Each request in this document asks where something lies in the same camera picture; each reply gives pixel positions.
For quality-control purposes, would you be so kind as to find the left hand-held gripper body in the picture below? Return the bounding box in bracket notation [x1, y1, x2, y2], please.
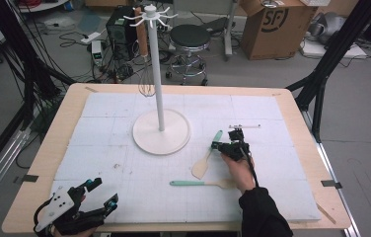
[34, 186, 109, 236]

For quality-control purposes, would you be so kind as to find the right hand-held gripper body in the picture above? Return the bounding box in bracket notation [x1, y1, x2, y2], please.
[218, 123, 262, 162]

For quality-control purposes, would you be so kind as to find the wide wooden spatula mint handle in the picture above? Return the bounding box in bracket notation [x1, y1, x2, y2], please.
[191, 129, 224, 181]

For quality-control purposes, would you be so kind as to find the narrow wooden spatula mint handle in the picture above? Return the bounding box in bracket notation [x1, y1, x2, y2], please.
[169, 178, 238, 190]

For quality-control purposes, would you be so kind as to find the white hook rack stand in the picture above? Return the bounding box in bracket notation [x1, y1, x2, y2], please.
[122, 3, 191, 156]

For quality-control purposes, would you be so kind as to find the person's right hand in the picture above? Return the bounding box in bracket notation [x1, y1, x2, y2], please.
[221, 152, 258, 196]

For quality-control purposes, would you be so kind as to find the person's left hand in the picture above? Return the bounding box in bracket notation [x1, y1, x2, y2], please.
[52, 226, 99, 237]

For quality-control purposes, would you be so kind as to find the dark tape strip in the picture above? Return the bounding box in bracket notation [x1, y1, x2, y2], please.
[321, 180, 343, 190]
[13, 174, 39, 184]

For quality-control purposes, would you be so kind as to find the white foam mat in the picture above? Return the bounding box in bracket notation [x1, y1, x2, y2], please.
[53, 92, 323, 223]

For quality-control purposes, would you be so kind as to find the brown cardboard box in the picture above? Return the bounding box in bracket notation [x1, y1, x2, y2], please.
[239, 0, 320, 61]

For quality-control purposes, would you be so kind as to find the black round stool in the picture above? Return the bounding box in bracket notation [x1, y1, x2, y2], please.
[168, 24, 211, 87]

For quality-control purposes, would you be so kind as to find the white box with green display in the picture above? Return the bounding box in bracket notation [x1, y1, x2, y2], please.
[90, 39, 104, 66]

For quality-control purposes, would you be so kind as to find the white power strip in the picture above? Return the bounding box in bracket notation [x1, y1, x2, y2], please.
[80, 31, 102, 44]

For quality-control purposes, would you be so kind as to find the black computer tower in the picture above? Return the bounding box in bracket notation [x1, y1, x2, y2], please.
[105, 6, 140, 62]

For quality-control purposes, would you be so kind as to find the white flat board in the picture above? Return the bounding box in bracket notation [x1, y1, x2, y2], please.
[300, 39, 369, 59]

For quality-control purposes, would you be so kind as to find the grey bag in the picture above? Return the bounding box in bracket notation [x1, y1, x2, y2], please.
[308, 11, 347, 45]

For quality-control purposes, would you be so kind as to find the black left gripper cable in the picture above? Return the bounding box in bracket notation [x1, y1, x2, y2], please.
[33, 197, 55, 237]

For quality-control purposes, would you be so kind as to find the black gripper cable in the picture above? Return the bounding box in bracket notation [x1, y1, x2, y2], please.
[240, 145, 260, 190]
[33, 197, 55, 237]

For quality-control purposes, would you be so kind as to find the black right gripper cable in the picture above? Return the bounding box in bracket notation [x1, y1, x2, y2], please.
[240, 145, 260, 190]

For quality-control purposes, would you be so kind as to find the aluminium rail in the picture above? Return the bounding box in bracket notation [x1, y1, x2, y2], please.
[0, 127, 32, 215]
[301, 110, 360, 237]

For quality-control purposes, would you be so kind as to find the grey metal stand post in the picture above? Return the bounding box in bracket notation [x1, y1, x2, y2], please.
[223, 0, 235, 61]

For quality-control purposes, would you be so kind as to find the black metal frame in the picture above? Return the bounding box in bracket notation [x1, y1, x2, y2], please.
[0, 0, 76, 186]
[285, 0, 371, 144]

